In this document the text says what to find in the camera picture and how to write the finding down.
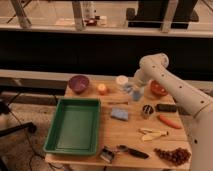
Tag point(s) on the green plastic tray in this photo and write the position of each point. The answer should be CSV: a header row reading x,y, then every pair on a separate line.
x,y
75,127

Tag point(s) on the white plastic cup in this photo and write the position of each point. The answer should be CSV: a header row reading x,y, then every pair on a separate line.
x,y
121,80

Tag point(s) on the bunch of dark grapes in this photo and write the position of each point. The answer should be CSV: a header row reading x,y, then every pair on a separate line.
x,y
177,157

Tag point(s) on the red bowl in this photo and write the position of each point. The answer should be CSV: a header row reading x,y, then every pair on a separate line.
x,y
157,89

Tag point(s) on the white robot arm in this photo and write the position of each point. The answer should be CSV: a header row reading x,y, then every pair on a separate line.
x,y
194,101

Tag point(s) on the black handled tool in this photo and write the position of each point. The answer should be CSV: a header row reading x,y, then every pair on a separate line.
x,y
133,152

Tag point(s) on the black rectangular block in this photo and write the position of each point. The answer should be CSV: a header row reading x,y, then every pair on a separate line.
x,y
166,107

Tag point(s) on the orange fruit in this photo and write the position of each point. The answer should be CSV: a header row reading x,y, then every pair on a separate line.
x,y
102,89

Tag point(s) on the purple bowl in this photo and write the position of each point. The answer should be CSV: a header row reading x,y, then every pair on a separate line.
x,y
78,83

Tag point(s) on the orange carrot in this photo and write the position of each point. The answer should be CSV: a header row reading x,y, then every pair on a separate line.
x,y
168,122

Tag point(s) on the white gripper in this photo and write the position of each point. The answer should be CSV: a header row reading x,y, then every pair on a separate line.
x,y
138,93

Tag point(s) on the small metal clip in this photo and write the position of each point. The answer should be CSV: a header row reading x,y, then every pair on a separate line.
x,y
107,155

